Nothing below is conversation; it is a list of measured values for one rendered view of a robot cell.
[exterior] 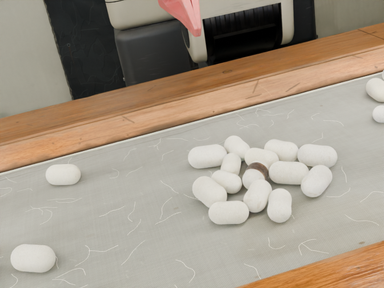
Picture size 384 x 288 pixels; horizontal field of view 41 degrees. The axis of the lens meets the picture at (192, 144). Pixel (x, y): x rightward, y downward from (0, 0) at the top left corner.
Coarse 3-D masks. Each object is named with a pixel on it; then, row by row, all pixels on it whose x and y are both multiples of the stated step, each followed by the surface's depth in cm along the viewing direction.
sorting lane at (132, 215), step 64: (192, 128) 58; (256, 128) 55; (320, 128) 53; (0, 192) 53; (64, 192) 50; (128, 192) 48; (192, 192) 46; (0, 256) 42; (64, 256) 41; (128, 256) 40; (192, 256) 38; (256, 256) 37; (320, 256) 36
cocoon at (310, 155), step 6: (306, 144) 46; (300, 150) 46; (306, 150) 46; (312, 150) 45; (318, 150) 45; (324, 150) 45; (330, 150) 45; (300, 156) 46; (306, 156) 45; (312, 156) 45; (318, 156) 45; (324, 156) 45; (330, 156) 45; (336, 156) 45; (306, 162) 46; (312, 162) 45; (318, 162) 45; (324, 162) 45; (330, 162) 45
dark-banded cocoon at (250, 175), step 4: (264, 164) 45; (268, 168) 45; (248, 172) 44; (252, 172) 44; (256, 172) 44; (260, 172) 44; (244, 176) 44; (248, 176) 44; (252, 176) 44; (256, 176) 44; (260, 176) 44; (244, 180) 44; (248, 180) 44; (252, 180) 43; (244, 184) 44; (248, 184) 44; (248, 188) 44
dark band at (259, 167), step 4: (252, 164) 45; (256, 164) 45; (260, 164) 45; (248, 168) 45; (252, 168) 44; (256, 168) 44; (260, 168) 44; (264, 168) 45; (264, 172) 44; (268, 172) 45; (264, 176) 44; (268, 176) 45
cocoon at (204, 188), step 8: (200, 184) 43; (208, 184) 43; (216, 184) 43; (200, 192) 43; (208, 192) 42; (216, 192) 42; (224, 192) 42; (200, 200) 43; (208, 200) 42; (216, 200) 42; (224, 200) 42
